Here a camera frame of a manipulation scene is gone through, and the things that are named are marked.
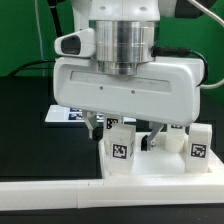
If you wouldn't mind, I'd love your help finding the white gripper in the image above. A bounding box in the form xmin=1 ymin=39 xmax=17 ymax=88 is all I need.
xmin=53 ymin=57 xmax=204 ymax=151

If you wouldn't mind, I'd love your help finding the white square table top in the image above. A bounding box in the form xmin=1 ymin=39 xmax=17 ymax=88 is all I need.
xmin=99 ymin=132 xmax=224 ymax=177

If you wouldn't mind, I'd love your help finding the white L-shaped obstacle fence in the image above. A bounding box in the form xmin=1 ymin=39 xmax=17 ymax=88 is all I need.
xmin=0 ymin=159 xmax=224 ymax=212

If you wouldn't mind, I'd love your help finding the white marker base plate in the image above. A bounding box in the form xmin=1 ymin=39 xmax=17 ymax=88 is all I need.
xmin=45 ymin=105 xmax=136 ymax=123

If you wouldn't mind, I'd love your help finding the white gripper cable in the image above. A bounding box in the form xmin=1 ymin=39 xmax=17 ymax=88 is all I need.
xmin=189 ymin=0 xmax=224 ymax=90

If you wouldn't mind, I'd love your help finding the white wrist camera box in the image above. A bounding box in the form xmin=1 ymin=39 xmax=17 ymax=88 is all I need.
xmin=54 ymin=28 xmax=96 ymax=58

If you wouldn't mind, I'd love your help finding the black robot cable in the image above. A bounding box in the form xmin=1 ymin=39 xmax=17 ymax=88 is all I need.
xmin=7 ymin=0 xmax=64 ymax=78

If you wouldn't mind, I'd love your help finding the thin white hanging cable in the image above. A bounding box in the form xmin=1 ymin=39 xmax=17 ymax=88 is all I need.
xmin=33 ymin=0 xmax=46 ymax=78

